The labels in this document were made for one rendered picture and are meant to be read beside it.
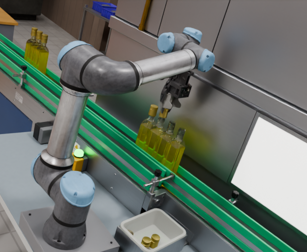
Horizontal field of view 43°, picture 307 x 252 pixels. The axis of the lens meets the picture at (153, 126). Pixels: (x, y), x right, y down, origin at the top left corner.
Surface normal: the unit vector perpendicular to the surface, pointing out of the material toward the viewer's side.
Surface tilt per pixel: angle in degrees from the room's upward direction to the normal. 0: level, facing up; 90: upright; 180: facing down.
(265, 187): 90
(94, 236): 3
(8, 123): 90
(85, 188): 10
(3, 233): 0
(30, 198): 0
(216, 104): 90
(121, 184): 90
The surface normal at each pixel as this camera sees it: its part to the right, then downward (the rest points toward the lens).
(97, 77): -0.14, 0.22
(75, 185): 0.40, -0.79
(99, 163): -0.69, 0.13
